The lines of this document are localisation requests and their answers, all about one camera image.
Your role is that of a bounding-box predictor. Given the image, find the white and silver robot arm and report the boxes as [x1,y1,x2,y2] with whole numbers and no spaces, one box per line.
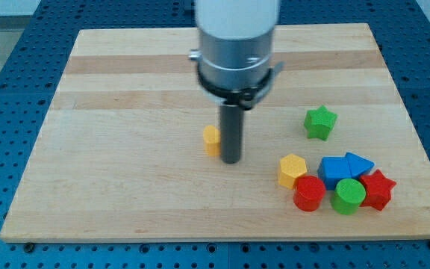
[195,0,281,90]

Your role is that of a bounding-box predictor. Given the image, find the green star block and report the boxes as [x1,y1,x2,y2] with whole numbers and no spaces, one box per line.
[304,105,337,140]

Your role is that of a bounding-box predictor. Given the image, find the green cylinder block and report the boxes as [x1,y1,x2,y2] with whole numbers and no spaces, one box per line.
[330,179,367,215]

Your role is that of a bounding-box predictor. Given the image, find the blue triangle block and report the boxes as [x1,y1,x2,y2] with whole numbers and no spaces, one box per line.
[345,152,375,179]

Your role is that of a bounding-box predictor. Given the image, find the blue cube block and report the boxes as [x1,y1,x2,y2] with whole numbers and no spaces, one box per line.
[317,156,352,191]

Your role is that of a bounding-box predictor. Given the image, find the red star block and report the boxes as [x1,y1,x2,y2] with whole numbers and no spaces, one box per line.
[359,170,396,211]

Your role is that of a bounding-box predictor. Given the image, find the yellow heart block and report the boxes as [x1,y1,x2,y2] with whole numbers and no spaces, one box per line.
[202,125,221,157]

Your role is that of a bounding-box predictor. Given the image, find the wooden board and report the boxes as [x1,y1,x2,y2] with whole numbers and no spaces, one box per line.
[0,23,430,243]

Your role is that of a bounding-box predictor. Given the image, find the red cylinder block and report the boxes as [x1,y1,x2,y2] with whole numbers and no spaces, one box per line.
[293,176,326,211]

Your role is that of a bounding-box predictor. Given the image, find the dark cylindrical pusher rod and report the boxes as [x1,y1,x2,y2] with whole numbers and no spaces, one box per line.
[219,103,244,164]

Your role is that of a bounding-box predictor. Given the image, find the black clamp ring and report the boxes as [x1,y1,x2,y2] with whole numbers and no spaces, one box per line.
[196,63,280,111]

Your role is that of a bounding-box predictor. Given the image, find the yellow hexagon block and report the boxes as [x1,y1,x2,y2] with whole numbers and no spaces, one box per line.
[278,154,308,190]

